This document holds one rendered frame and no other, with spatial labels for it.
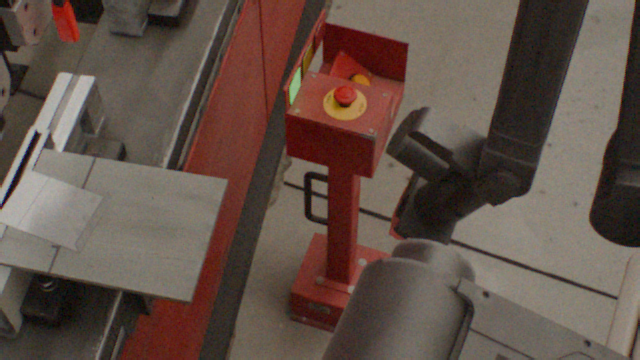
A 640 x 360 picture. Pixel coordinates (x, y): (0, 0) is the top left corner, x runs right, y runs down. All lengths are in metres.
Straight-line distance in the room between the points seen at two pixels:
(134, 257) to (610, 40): 2.02
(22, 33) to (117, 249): 0.29
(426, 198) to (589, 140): 1.59
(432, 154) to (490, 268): 1.35
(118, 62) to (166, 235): 0.45
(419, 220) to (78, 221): 0.43
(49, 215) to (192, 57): 0.43
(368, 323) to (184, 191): 0.81
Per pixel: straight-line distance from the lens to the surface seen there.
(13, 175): 1.23
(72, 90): 1.35
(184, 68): 1.46
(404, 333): 0.36
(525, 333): 0.37
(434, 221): 1.02
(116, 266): 1.11
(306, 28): 2.67
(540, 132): 0.85
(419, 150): 0.94
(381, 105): 1.52
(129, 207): 1.16
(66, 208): 1.17
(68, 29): 1.12
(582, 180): 2.48
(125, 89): 1.45
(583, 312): 2.27
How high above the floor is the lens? 1.95
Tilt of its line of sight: 55 degrees down
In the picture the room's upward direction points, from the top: straight up
